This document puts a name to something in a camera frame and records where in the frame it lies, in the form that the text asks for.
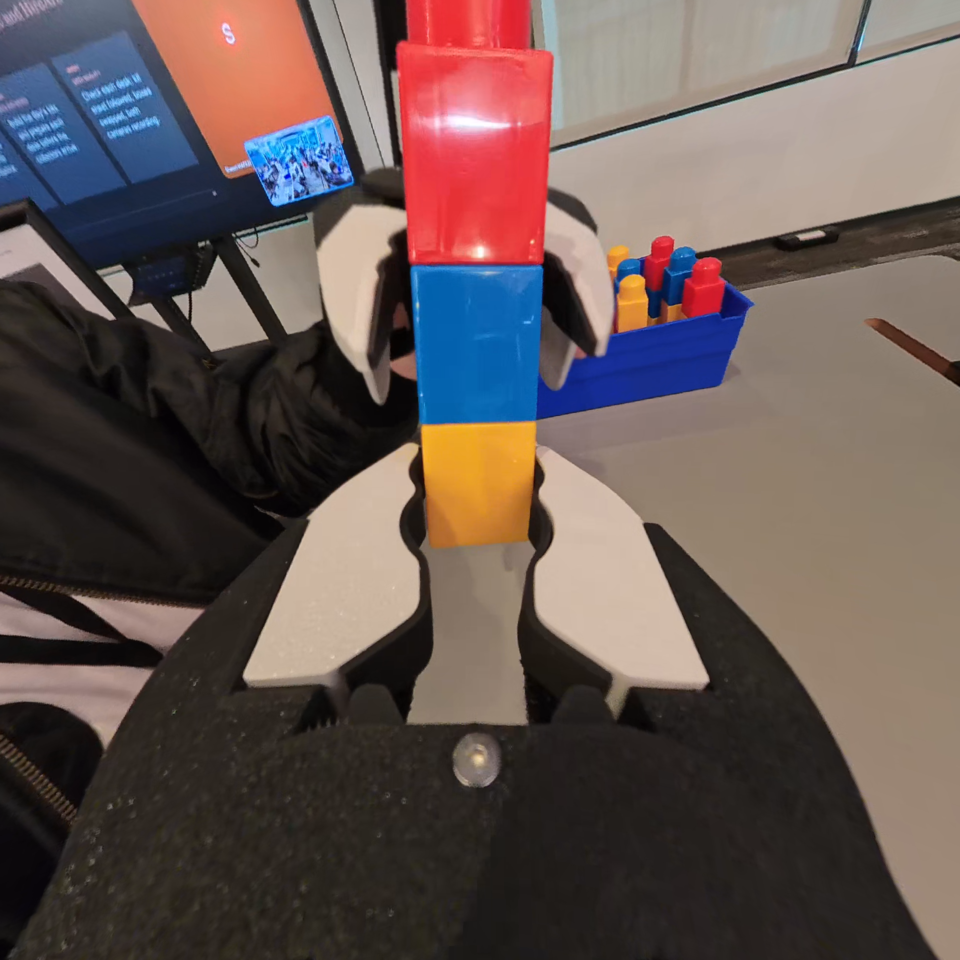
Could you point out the blue plastic block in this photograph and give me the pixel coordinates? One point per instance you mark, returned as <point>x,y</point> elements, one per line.
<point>679,270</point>
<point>631,270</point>
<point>476,345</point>

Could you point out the red plastic block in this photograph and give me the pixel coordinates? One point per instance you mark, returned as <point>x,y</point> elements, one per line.
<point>472,150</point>
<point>660,259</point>
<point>705,296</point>

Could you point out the person's white garment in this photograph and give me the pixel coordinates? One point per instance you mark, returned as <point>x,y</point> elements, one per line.
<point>75,697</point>

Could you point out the black monitor stand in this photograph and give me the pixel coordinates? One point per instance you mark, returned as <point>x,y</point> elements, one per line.
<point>251,292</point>

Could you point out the person's black jacket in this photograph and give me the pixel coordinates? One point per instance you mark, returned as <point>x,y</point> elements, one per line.
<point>90,450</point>

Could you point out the blue plastic bin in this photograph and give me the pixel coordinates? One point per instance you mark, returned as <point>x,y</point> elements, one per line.
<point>660,367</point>

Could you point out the large black monitor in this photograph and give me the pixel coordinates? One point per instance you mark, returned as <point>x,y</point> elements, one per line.
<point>112,112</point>

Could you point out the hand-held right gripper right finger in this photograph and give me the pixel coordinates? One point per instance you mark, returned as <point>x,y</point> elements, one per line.
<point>607,600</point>

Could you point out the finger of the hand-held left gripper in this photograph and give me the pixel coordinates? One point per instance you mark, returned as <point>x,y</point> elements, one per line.
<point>345,285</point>
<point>592,292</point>

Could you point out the small black floor box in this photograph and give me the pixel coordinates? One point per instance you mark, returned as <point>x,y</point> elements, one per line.
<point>806,238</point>

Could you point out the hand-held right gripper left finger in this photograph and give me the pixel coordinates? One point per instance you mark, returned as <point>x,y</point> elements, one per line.
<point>337,592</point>

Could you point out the large window white blinds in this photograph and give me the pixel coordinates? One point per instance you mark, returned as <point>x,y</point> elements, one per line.
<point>675,60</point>

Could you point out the black perforated box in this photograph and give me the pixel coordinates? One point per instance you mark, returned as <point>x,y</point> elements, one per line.
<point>165,277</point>

